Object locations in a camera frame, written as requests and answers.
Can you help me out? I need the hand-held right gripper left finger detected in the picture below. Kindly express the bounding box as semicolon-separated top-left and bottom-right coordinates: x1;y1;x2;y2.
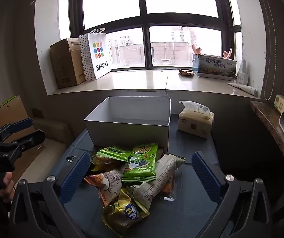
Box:
8;151;92;238

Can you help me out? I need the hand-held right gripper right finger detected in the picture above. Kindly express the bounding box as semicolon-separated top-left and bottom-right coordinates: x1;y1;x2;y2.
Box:
192;151;274;238

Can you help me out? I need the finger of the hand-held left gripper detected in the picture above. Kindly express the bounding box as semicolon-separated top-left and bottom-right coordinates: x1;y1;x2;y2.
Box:
0;129;46;155
0;118;34;142

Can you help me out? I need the dark yellow snack packet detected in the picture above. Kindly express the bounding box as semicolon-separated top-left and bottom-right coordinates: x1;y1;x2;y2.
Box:
90;154;128;173

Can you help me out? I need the cartoon print snack packet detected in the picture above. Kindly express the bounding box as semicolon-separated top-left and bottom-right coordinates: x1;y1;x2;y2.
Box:
84;170;127;207

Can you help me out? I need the orange packet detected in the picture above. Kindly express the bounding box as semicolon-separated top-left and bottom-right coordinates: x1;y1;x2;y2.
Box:
160;172;177;202

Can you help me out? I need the small green snack packet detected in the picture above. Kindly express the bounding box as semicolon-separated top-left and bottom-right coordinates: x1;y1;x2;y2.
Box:
96;145;133;162

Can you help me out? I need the newspaper print snack packet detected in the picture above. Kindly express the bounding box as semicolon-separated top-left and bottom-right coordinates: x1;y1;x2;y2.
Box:
132;153;186;212

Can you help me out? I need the large green seaweed packet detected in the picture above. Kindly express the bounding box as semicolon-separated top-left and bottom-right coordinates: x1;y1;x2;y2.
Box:
121;143;159;183

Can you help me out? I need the white cardboard box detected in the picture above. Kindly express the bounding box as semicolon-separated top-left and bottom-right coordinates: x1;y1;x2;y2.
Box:
84;96;171;152

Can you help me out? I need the person's left hand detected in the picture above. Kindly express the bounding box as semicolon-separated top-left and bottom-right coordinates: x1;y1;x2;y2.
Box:
0;172;15;203

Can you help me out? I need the large brown floor carton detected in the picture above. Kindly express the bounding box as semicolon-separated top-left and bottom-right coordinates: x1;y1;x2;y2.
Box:
0;95;46;179

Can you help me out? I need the soft tissue pack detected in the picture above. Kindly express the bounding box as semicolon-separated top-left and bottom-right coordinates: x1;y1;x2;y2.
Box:
177;101;215;139

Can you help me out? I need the brown cardboard box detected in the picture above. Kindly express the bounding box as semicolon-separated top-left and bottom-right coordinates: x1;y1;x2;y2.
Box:
50;38;86;89

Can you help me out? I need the wooden shelf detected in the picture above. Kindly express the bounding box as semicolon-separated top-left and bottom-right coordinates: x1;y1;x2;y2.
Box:
249;100;284;194

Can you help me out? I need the polka dot paper bag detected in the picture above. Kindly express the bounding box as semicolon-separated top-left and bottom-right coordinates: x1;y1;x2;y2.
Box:
79;33;97;81

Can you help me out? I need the white tube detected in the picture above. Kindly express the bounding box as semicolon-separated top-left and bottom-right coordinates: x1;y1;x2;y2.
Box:
228;82;258;96

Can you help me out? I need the white shopping bag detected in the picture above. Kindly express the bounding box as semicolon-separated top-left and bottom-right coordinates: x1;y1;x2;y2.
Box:
87;28;112;80

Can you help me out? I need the white plastic bottle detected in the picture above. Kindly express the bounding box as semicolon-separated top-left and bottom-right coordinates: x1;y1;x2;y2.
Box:
236;60;249;86

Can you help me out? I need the printed landscape box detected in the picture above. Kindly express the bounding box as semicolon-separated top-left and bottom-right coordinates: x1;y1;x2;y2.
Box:
192;54;237;81

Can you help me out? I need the stone window sill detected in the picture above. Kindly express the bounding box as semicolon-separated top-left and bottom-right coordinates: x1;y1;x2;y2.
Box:
47;69;260;97

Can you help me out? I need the dark curtain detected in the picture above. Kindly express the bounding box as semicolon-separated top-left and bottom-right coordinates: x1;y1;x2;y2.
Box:
252;0;284;100

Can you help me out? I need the dark window frame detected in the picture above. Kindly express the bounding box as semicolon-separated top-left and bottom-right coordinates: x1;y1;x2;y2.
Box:
68;0;243;71

